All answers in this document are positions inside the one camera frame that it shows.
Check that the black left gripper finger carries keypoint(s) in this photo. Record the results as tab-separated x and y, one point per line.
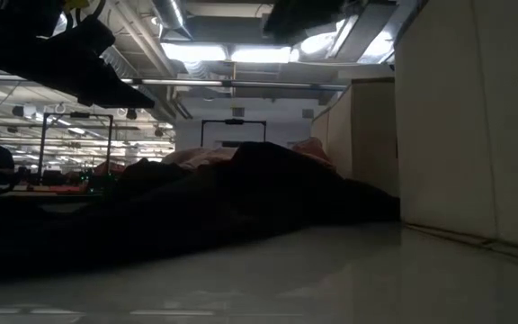
110	94

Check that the pink garment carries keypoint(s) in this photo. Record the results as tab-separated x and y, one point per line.
196	157

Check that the large black garment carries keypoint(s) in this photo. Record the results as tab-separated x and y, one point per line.
196	211

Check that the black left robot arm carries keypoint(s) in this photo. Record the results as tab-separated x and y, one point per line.
11	27

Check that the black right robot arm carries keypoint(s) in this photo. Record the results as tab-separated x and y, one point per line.
304	18

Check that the black frame stand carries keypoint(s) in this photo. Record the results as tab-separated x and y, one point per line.
79	114
234	121

